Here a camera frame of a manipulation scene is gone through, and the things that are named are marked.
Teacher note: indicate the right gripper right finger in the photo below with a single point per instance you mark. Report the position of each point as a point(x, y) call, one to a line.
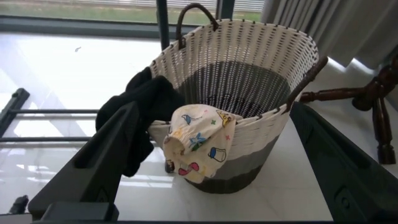
point(373, 193)

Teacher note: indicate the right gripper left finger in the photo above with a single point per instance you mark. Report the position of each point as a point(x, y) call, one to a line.
point(77, 193)

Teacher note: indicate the cream printed shorts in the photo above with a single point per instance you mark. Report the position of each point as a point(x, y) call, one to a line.
point(199, 149)

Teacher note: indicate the white laundry basket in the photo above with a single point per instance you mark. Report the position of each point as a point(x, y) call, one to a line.
point(248, 40)

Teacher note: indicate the dark brown wooden chair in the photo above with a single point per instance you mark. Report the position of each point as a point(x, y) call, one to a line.
point(381, 124)

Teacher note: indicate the black garment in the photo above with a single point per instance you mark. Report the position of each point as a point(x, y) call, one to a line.
point(149, 96)

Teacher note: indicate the window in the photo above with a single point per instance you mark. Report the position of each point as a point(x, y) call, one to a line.
point(77, 26)

